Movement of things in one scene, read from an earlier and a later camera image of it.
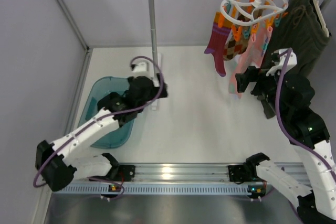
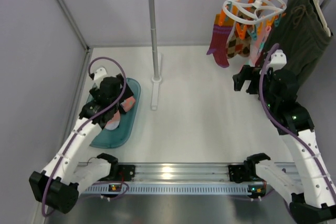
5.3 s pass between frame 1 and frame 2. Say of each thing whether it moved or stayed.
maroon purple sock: moved
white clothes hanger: stayed
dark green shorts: stayed
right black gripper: stayed
